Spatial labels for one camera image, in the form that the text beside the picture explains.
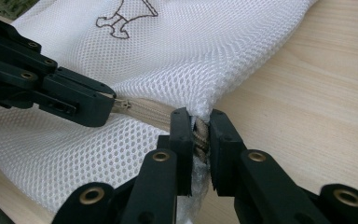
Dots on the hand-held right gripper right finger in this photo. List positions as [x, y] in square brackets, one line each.
[261, 186]

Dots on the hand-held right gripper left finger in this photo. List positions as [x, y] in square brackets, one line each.
[161, 180]

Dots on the green woven basket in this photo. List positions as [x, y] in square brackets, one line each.
[6, 7]

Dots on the white mesh laundry bag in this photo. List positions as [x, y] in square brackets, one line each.
[183, 62]

